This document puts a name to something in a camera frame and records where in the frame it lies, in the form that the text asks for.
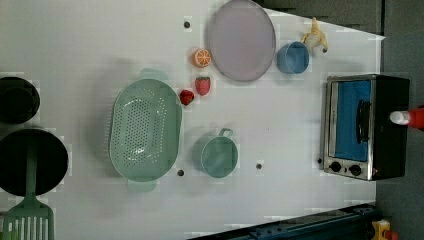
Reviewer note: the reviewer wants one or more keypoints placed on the red ketchup bottle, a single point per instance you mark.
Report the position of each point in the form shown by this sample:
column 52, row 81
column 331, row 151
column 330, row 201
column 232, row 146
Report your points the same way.
column 412, row 118

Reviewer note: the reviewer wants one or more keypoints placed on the black toaster oven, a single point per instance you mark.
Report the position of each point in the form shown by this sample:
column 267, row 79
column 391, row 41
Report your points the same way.
column 360, row 140

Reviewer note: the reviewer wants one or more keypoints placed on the toy strawberry dark red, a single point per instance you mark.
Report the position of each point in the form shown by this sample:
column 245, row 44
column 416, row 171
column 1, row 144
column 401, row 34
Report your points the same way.
column 186, row 97

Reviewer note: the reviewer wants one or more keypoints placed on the green measuring cup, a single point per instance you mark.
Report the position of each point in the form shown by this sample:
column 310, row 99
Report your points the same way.
column 216, row 156

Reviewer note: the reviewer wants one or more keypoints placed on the toy strawberry light red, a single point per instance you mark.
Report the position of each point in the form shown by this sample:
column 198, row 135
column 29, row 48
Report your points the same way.
column 202, row 85

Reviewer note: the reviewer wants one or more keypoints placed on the toy orange half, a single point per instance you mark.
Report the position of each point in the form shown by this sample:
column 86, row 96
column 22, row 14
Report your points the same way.
column 201, row 58

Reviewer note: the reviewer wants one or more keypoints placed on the green perforated colander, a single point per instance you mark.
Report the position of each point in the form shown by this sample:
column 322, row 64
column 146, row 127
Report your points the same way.
column 145, row 130

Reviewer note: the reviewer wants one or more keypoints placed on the grey round plate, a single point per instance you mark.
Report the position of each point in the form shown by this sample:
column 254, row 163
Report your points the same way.
column 242, row 40

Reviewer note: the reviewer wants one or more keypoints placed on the blue cup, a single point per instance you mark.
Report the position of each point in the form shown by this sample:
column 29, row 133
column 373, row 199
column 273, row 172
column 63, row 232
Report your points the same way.
column 293, row 58

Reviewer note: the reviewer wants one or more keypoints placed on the peeled toy banana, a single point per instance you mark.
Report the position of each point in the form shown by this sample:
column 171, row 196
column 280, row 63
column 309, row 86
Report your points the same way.
column 315, row 37

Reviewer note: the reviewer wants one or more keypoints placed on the large black round pan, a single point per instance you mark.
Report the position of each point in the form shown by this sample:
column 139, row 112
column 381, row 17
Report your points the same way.
column 40, row 148

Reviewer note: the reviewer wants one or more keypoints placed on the small black round pot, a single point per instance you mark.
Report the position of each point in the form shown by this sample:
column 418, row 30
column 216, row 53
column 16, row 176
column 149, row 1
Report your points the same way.
column 19, row 100

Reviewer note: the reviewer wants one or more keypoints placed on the green slotted spatula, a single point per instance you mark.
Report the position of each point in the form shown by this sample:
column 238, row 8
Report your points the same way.
column 30, row 219

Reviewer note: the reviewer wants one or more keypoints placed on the blue metal frame rail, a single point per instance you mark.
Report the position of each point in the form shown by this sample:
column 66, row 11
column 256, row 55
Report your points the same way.
column 350, row 223

